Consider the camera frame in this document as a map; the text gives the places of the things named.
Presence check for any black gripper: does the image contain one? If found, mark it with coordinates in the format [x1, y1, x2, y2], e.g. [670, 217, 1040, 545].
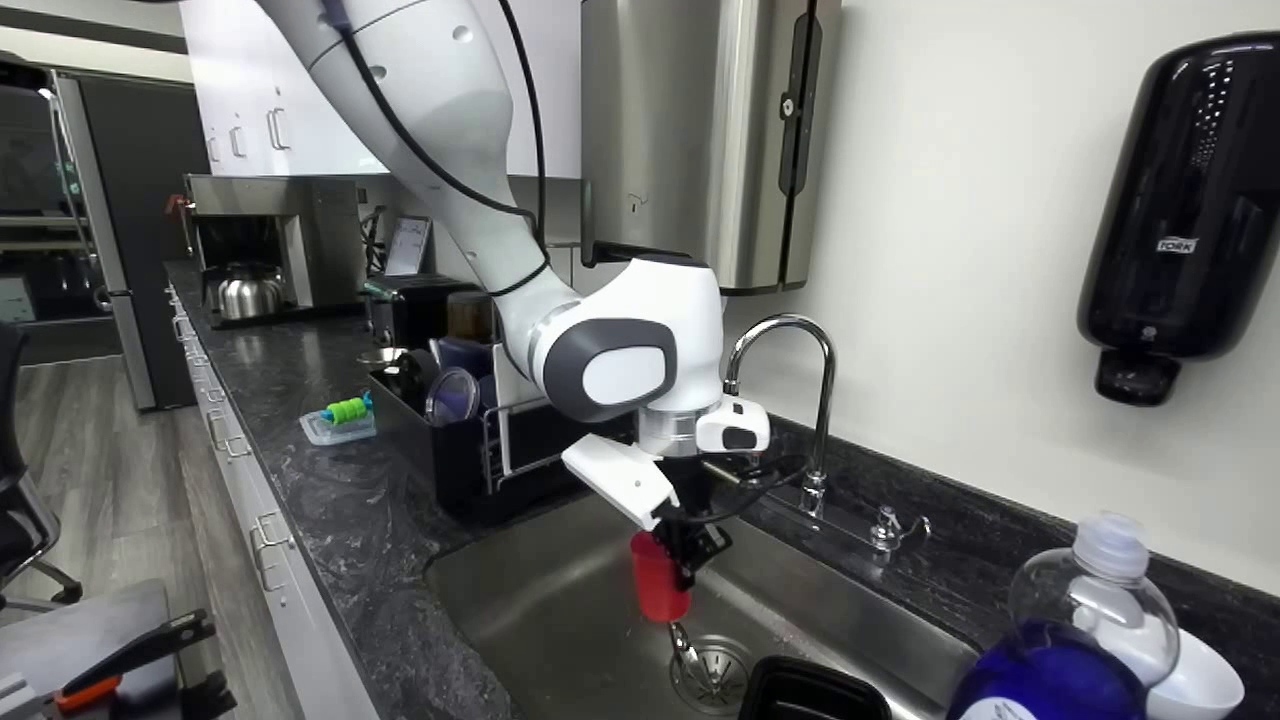
[644, 457, 733, 617]

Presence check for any red plastic cup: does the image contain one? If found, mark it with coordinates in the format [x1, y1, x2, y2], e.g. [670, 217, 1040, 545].
[629, 531, 691, 624]

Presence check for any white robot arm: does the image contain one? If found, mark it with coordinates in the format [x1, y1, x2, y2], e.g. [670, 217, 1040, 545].
[255, 0, 728, 593]

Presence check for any black plastic bowl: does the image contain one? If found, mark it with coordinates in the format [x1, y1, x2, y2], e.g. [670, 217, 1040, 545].
[739, 655, 892, 720]

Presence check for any white cup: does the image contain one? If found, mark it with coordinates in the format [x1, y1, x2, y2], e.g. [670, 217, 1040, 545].
[1073, 607, 1247, 720]

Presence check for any metal spoon in sink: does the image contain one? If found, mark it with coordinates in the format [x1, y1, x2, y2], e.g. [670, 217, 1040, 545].
[667, 622, 705, 672]

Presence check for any sink drain strainer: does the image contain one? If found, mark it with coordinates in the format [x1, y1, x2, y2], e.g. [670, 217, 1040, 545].
[667, 638, 751, 707]

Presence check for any chrome gooseneck faucet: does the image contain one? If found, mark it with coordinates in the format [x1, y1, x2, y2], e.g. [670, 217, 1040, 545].
[725, 313, 838, 526]

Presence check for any stainless steel sink basin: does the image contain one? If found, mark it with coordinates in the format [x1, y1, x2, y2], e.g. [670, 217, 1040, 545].
[426, 498, 975, 720]

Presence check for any black dish drying rack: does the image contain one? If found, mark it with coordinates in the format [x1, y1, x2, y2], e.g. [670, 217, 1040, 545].
[367, 336, 585, 526]

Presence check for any chrome sprayer fixture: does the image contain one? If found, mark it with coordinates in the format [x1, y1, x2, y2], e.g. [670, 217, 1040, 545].
[871, 504, 930, 559]

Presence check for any stainless paper towel dispenser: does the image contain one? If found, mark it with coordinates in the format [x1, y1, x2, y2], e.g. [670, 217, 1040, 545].
[581, 0, 844, 298]

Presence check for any clear blue soap bottle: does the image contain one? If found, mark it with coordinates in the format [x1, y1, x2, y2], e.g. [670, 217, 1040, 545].
[947, 517, 1179, 720]

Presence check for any silver coffee maker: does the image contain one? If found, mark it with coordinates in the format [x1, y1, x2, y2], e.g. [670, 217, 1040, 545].
[188, 177, 363, 313]

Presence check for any white upper cabinet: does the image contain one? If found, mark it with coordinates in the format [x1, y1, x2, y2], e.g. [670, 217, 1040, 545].
[178, 0, 581, 179]

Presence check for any black office chair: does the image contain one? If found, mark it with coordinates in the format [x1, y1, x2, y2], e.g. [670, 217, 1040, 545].
[0, 323, 83, 607]

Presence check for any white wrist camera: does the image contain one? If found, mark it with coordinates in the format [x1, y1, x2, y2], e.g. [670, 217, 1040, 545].
[695, 396, 773, 452]

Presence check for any black wall soap dispenser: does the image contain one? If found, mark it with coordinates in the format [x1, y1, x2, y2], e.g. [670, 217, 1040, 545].
[1077, 31, 1280, 409]

